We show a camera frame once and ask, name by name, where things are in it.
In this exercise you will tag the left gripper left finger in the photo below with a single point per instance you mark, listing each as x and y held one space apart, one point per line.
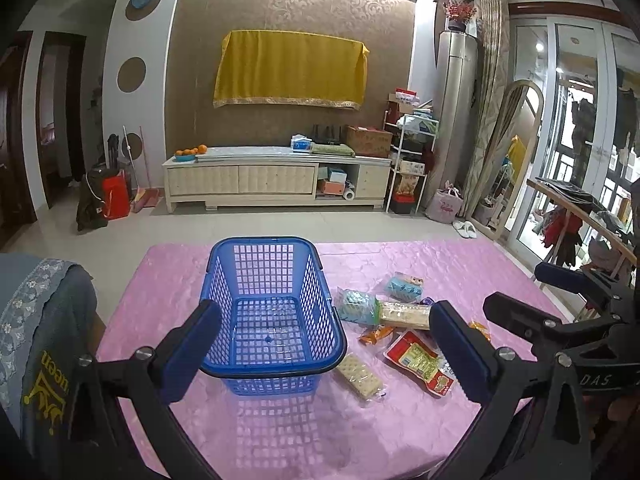
96 440

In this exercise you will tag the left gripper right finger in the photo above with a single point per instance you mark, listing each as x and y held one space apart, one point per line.
532 422

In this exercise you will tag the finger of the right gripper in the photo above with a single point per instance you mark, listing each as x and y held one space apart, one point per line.
569 280
519 318

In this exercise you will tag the green-end wafer cracker pack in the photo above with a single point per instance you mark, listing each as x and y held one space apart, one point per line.
397 314

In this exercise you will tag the red yellow snack pouch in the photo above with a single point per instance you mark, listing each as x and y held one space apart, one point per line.
411 353

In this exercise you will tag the light blue egg-yolk pastry bag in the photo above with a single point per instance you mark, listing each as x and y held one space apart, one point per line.
405 288

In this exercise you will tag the orange cartoon snack bar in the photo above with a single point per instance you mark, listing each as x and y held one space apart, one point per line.
376 335

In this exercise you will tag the clear pack blue biscuits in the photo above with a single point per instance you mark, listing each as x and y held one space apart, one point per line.
356 307

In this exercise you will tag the clear pack square crackers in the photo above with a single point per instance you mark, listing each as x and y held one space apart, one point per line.
363 381

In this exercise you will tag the white slippers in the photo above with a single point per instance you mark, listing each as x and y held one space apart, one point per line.
465 229

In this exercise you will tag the pink quilted table cover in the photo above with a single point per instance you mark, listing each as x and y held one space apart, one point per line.
330 434

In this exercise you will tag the grey lace-trimmed cloth chair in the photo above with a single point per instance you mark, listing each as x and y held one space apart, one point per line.
48 307

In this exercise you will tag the pink gift bag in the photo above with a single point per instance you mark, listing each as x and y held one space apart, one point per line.
445 204

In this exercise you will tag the arched standing mirror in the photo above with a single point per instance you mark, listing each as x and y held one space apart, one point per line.
511 150

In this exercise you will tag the blue plastic basket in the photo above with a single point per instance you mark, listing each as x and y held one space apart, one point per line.
280 332

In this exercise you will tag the patterned beige curtain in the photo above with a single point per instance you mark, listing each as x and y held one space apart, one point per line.
493 28

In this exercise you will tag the black bag on floor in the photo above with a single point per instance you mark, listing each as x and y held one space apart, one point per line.
89 214

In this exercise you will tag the broom and dustpan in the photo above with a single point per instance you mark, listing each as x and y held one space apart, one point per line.
144 195

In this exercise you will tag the cardboard box on cabinet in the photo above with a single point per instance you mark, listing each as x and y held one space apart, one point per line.
368 142

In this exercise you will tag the silver standing air conditioner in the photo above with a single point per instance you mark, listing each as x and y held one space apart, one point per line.
455 79

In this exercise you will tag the red shopping bag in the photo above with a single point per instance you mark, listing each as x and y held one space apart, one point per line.
116 197

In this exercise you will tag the green folded towel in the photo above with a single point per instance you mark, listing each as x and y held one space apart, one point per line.
332 150

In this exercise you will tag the red flower vase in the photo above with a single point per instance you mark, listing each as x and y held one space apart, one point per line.
458 14

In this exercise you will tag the cream TV cabinet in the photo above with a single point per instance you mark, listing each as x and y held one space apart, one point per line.
274 176

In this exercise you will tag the plate of oranges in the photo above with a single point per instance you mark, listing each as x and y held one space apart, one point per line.
190 154

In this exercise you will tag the blue tissue pack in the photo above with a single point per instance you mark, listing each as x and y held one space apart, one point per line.
301 144

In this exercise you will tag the yellow cloth covered television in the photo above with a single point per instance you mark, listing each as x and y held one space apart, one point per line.
281 67

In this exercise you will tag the white wire shelf rack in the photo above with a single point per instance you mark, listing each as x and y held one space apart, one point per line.
414 131

